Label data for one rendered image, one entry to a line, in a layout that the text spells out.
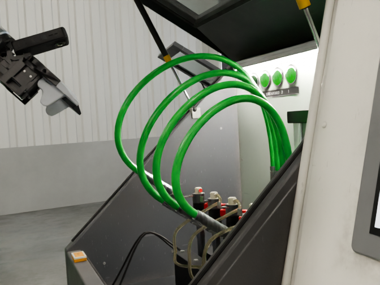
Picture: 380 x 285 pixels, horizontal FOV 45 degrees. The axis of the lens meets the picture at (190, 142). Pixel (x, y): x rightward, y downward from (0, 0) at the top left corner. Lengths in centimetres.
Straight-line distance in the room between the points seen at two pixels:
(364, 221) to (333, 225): 6
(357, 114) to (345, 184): 9
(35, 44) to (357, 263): 73
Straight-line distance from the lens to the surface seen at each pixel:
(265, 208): 70
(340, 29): 71
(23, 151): 737
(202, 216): 76
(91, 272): 110
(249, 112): 135
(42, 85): 96
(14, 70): 98
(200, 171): 136
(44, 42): 101
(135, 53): 799
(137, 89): 96
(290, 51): 113
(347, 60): 68
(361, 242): 60
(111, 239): 131
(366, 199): 60
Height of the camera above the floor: 128
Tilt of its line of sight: 3 degrees down
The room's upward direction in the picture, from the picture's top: 3 degrees counter-clockwise
